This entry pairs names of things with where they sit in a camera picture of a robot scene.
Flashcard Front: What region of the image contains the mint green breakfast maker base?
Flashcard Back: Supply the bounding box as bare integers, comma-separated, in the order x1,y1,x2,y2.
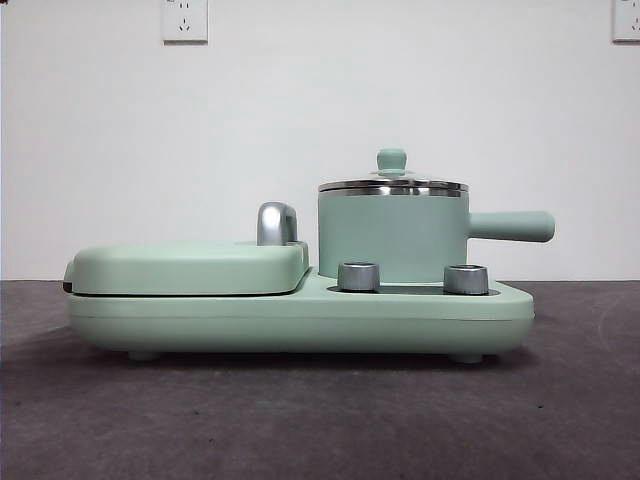
66,266,535,362

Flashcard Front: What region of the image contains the mint green griddle cover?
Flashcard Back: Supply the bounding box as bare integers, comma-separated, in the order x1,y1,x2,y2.
62,239,311,296

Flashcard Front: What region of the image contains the mint green pot with handle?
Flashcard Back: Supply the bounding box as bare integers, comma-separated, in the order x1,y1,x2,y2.
317,187,555,281

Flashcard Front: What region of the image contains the white wall power outlet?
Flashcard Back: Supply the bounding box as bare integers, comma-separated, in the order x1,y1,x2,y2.
160,0,209,44
612,0,640,44

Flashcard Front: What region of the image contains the glass lid with green knob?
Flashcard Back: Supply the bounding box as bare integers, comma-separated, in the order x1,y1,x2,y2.
318,147,470,194

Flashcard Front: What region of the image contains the chrome griddle cover handle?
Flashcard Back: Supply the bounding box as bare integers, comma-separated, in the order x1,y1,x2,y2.
256,201,300,247

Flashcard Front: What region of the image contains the silver control knob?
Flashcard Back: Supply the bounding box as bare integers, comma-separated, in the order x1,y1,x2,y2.
337,261,381,292
443,263,490,295

